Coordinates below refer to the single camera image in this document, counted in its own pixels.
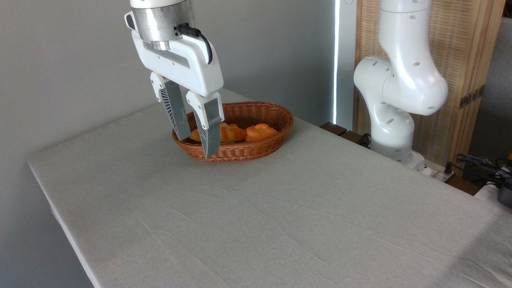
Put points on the white power strip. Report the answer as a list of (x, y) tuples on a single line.
[(434, 171)]

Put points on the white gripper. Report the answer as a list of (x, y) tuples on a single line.
[(192, 66)]

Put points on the dark grey device box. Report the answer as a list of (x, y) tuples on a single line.
[(505, 194)]

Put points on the brown wicker oval basket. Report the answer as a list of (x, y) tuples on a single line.
[(240, 154)]

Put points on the dark brown wooden block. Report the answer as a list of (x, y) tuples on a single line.
[(333, 128), (354, 138)]

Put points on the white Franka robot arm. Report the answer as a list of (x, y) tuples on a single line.
[(404, 80)]

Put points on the wooden bamboo folding screen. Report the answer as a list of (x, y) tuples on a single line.
[(464, 48)]

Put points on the golden croissant bread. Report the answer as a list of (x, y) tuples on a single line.
[(232, 134)]

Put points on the light grey tablecloth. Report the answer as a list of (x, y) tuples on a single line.
[(256, 216)]

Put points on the metal screen hinge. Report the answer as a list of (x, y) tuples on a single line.
[(472, 96)]

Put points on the round orange bread bun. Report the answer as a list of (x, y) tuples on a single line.
[(260, 132)]

